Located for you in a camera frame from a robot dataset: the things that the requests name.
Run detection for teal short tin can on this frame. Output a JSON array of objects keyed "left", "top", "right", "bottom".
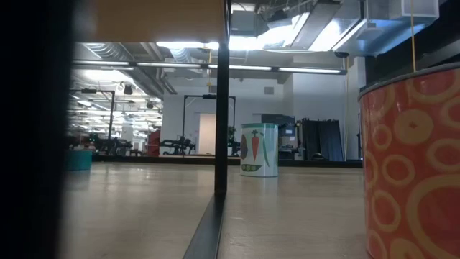
[{"left": 65, "top": 149, "right": 93, "bottom": 171}]

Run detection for red cabinet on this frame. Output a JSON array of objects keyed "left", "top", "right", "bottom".
[{"left": 146, "top": 129, "right": 162, "bottom": 157}]

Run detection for black curtain panels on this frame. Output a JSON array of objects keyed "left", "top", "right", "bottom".
[{"left": 300, "top": 117, "right": 345, "bottom": 162}]

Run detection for long ceiling light tube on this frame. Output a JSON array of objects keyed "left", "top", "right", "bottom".
[{"left": 71, "top": 60, "right": 348, "bottom": 76}]

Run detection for black background beam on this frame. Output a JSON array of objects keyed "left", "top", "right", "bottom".
[{"left": 364, "top": 21, "right": 460, "bottom": 89}]

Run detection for black gantry frame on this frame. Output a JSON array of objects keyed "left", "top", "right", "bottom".
[
  {"left": 70, "top": 88, "right": 116, "bottom": 145},
  {"left": 182, "top": 94, "right": 237, "bottom": 156}
]

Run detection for black wall monitor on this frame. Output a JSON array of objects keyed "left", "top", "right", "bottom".
[{"left": 261, "top": 114, "right": 297, "bottom": 137}]

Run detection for yellow vertical cable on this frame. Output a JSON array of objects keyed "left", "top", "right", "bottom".
[{"left": 410, "top": 0, "right": 417, "bottom": 73}]

